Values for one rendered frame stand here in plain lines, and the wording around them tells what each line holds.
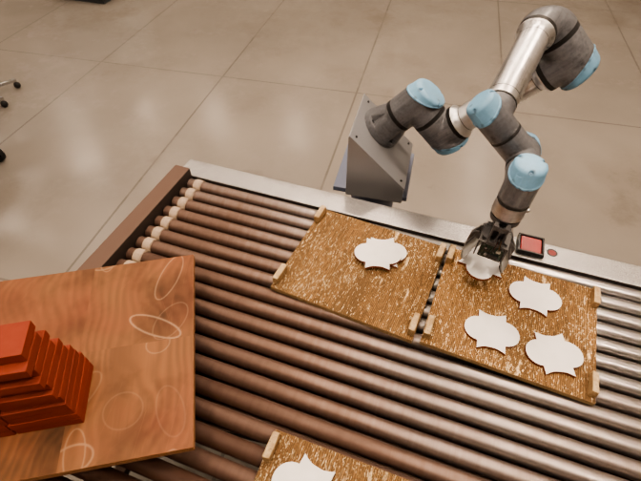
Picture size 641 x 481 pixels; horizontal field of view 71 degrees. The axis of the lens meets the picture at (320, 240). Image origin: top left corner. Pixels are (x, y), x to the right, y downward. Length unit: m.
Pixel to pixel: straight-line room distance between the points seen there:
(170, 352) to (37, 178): 2.65
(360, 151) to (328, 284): 0.48
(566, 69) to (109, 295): 1.31
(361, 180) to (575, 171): 2.23
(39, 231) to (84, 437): 2.24
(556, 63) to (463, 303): 0.68
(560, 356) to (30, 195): 3.12
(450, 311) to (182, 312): 0.69
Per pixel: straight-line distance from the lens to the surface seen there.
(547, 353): 1.27
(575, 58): 1.43
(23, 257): 3.08
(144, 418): 1.04
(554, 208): 3.20
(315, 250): 1.35
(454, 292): 1.31
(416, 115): 1.54
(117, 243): 1.48
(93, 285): 1.27
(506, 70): 1.20
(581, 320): 1.38
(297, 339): 1.20
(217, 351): 1.21
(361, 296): 1.25
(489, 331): 1.25
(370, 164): 1.53
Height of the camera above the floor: 1.95
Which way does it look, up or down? 47 degrees down
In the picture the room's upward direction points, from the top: straight up
